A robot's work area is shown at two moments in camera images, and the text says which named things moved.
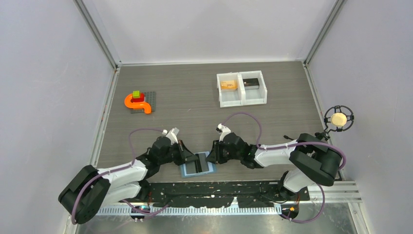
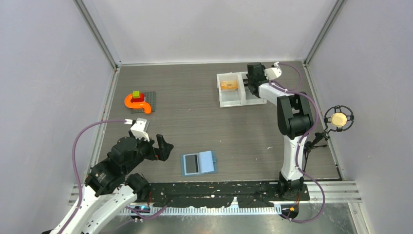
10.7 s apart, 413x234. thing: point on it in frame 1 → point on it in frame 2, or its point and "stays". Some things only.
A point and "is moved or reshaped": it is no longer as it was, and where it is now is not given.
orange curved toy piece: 146,106 stays
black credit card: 191,167 stays
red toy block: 138,100 stays
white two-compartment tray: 240,88 stays
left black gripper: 183,156 → 162,152
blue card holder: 201,166 is moved or reshaped
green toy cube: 136,94 stays
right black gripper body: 225,155 → 263,68
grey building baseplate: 150,98 stays
